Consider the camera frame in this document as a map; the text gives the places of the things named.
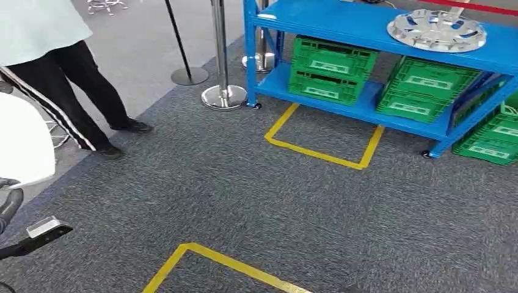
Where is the chrome chair base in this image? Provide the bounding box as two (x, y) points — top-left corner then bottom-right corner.
(87, 0), (129, 16)

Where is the white plastic cover part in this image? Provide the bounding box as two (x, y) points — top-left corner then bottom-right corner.
(0, 92), (57, 190)

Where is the black stanchion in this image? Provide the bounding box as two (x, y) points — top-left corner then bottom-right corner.
(164, 0), (210, 86)

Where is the chrome stanchion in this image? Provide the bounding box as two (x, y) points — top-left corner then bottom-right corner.
(201, 0), (247, 111)
(242, 0), (276, 74)

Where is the blue metal shelf rack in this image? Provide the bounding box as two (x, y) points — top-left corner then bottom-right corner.
(243, 0), (518, 159)

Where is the silver wheel hubcap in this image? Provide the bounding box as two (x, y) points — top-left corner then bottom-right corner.
(387, 9), (487, 53)

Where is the person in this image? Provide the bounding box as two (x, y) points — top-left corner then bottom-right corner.
(0, 0), (155, 159)

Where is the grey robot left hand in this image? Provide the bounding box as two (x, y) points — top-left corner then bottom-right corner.
(0, 178), (24, 236)

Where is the chrome stool base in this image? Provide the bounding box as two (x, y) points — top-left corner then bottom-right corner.
(44, 120), (70, 150)

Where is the long red barrier belt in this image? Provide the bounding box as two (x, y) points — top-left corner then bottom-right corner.
(417, 0), (518, 17)

